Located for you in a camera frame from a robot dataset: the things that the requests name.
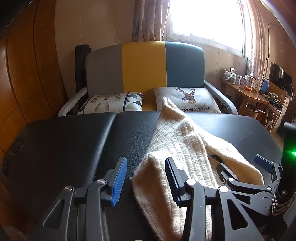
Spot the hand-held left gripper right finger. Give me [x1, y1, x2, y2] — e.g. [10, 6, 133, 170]
[165, 157, 266, 241]

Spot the electric fan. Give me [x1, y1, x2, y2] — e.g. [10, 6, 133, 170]
[284, 83, 295, 98]

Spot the deer print pillow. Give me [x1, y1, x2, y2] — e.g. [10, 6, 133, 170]
[152, 86, 222, 114]

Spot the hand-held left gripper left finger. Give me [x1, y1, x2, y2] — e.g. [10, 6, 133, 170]
[32, 157, 128, 241]

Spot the cluster of white jars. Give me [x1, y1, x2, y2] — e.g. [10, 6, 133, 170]
[223, 70, 237, 84]

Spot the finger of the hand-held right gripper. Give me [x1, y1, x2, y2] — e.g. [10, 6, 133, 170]
[216, 162, 241, 188]
[254, 155, 283, 180]

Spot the metal folding stool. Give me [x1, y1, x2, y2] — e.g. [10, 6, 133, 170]
[264, 102, 284, 133]

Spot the geometric print pillow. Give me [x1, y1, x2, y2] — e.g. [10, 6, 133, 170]
[77, 92, 144, 114]

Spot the wooden desk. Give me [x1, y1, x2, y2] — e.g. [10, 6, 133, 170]
[220, 77, 269, 116]

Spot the cream knit sweater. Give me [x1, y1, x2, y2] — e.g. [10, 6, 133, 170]
[131, 96, 265, 241]

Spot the patterned curtain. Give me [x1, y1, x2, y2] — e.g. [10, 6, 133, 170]
[240, 0, 270, 78]
[132, 0, 171, 42]

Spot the grey bag with cables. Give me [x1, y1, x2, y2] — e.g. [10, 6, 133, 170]
[262, 91, 284, 107]

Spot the white cabinet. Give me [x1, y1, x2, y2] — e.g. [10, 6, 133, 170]
[280, 96, 290, 130]

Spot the blue folding chair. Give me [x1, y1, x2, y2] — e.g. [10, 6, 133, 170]
[261, 77, 270, 93]

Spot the wooden wardrobe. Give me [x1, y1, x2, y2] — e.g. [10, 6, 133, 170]
[0, 0, 70, 163]

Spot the wide window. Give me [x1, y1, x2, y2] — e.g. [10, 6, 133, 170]
[168, 0, 249, 58]

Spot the black television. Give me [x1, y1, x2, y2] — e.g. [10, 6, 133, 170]
[270, 62, 293, 90]

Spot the black rolled mat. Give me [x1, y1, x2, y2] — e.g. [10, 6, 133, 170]
[75, 44, 91, 102]

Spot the grey yellow blue sofa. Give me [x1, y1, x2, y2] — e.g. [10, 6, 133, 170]
[57, 40, 234, 116]

